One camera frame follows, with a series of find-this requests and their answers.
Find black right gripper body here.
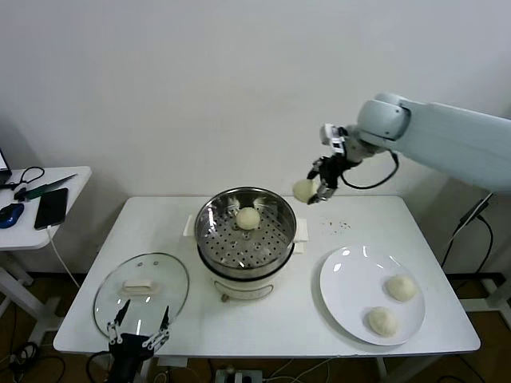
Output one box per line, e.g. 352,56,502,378
319,153,352,188

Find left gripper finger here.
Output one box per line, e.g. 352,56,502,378
141,305,172,351
105,299,132,345

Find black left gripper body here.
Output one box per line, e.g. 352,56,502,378
108,334,155,383

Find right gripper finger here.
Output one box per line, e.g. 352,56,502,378
307,181,336,205
306,157,327,180

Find white steamed baozi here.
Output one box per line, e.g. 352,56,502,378
385,274,418,302
235,207,261,231
366,306,400,338
292,179,320,203

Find glass lid cream handle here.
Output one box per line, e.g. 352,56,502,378
93,252,190,343

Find stainless steel steamer basket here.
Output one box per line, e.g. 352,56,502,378
182,186,311,280

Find white round plate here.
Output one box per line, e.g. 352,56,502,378
319,245,426,346

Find white power strip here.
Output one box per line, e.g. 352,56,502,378
215,366,264,383

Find white side table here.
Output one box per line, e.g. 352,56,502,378
0,166,93,348

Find black smartphone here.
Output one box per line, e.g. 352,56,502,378
34,188,69,231

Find green flat strip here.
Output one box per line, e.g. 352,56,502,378
18,174,77,200

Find blue computer mouse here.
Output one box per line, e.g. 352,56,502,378
0,203,25,229

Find white shelf table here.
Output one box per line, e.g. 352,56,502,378
458,274,511,316

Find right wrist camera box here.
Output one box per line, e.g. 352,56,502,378
320,123,347,155

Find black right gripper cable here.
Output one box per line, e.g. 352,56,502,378
338,151,401,189

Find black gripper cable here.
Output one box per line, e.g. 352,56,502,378
338,151,401,189
87,350,117,383

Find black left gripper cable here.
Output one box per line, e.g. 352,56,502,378
87,350,117,383

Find white charging cable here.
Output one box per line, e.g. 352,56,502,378
46,225,81,288

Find black floor cables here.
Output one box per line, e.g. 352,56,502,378
0,341,65,383

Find long white cable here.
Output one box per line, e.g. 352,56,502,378
437,191,496,260

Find black cable with adapter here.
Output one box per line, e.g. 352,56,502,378
438,195,496,288

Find black cord loop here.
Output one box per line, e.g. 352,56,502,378
3,166,45,192

